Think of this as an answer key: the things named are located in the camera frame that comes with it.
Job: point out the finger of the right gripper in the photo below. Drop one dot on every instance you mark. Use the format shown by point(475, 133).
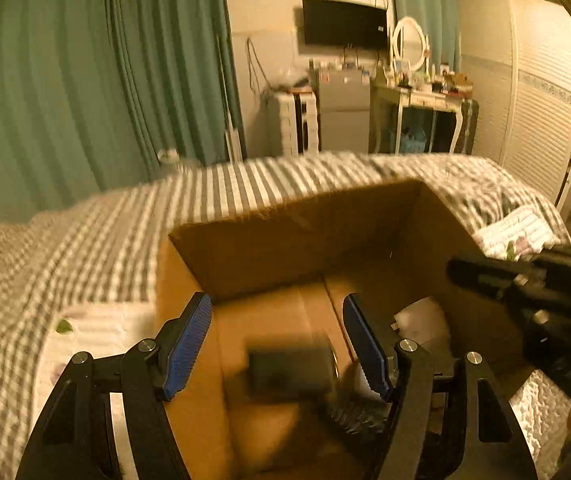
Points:
point(488, 277)

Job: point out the oval white vanity mirror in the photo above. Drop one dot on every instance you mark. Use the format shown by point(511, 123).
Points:
point(409, 42)

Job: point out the white dressing table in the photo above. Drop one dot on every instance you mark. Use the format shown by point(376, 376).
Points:
point(384, 95)

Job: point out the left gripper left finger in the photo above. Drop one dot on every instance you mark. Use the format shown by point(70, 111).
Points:
point(73, 436)

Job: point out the silver mini fridge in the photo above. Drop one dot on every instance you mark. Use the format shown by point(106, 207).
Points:
point(343, 101)

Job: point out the open cardboard box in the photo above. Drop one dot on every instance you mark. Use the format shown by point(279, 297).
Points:
point(282, 272)

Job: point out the black wall television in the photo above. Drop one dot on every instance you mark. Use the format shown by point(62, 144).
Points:
point(343, 24)

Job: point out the white louvered wardrobe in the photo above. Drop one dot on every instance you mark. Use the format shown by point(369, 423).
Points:
point(518, 55)

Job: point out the black square box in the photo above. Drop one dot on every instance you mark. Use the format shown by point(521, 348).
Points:
point(289, 369)

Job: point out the blue laundry basket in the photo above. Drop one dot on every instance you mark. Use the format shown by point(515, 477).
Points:
point(413, 141)

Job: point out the clear water jug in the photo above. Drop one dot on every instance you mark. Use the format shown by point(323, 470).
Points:
point(170, 161)

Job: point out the dark patterned suitcase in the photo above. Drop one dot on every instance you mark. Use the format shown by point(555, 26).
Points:
point(470, 116)

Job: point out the large green curtain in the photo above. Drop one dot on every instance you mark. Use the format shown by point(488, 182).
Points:
point(91, 90)

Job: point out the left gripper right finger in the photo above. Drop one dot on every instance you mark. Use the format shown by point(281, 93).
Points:
point(440, 427)

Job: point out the green window curtain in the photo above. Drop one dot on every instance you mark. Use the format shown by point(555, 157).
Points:
point(439, 20)

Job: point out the white floral quilt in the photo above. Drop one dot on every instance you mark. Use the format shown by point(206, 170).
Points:
point(107, 328)

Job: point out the white mop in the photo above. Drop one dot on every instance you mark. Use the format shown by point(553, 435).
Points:
point(230, 98)

